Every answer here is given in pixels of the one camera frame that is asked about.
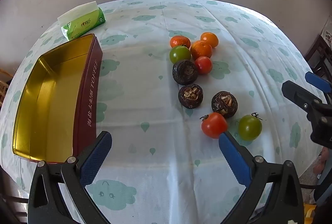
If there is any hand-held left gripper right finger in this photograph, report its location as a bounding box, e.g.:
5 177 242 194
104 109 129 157
218 131 304 224

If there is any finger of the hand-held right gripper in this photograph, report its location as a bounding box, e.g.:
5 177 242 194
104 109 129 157
281 81 332 148
305 72 332 105

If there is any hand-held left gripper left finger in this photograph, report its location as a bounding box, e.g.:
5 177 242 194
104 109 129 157
27 131 112 224

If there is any green tomato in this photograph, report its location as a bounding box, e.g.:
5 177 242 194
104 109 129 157
238 112 263 141
169 45 192 64

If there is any red tomato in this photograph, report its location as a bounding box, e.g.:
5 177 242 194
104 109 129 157
199 112 228 139
194 56 213 75

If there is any dark water chestnut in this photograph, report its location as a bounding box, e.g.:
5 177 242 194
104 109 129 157
178 84 203 109
172 60 199 85
211 91 238 119

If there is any maroon and gold tin box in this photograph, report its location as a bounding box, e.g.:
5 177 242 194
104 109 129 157
12 33 103 163

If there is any orange tangerine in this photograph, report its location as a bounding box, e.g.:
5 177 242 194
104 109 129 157
190 40 213 60
200 32 219 48
170 35 191 50

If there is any person's right forearm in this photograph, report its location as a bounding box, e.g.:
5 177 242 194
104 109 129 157
312 148 332 178

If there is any white printed paper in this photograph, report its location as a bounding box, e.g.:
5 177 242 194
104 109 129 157
322 17 332 46

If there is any white cloud print tablecloth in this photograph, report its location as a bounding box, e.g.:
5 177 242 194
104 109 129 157
0 0 323 224

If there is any light wooden chair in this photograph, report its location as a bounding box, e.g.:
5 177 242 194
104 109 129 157
0 69 13 105

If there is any green tissue pack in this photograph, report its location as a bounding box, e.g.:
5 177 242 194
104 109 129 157
57 1 106 41

